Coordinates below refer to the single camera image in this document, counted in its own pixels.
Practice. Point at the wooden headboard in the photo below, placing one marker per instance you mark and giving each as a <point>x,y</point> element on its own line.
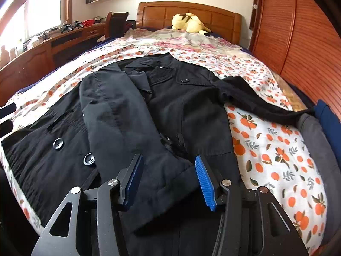
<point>159,13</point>

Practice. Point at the orange print blanket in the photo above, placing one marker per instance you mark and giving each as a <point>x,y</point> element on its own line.
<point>266,152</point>

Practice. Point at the grey cloth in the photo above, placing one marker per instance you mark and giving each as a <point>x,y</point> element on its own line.
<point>311,128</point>

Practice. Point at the black trousers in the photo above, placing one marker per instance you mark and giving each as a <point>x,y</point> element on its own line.
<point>159,106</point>

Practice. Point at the wooden wardrobe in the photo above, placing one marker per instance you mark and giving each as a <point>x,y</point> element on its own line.
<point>293,32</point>

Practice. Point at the blue cloth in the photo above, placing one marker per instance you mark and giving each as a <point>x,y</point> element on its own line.
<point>327,122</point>

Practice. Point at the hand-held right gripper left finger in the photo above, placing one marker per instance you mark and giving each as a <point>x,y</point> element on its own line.
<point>134,177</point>

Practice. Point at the pink floral quilt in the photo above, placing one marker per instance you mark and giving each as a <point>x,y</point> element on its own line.
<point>186,41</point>

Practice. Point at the yellow plush toy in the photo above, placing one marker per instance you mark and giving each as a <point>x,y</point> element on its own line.
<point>186,22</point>

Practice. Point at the navy bed sheet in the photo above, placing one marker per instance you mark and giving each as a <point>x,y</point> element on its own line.
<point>28,88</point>

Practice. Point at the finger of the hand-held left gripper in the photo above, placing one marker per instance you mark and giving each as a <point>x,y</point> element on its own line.
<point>6,111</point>
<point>5,130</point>

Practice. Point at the window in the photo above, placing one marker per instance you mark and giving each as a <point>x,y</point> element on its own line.
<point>40,10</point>

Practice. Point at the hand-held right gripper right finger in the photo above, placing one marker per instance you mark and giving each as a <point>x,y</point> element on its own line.
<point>205,181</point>

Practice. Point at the wooden chair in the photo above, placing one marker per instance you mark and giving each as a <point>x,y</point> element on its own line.
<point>117,18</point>

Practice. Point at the black dumbbell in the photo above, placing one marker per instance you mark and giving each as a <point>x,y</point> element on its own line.
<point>66,28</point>
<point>77,24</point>

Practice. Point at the wooden desk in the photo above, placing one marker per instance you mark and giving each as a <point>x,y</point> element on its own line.
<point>32,58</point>

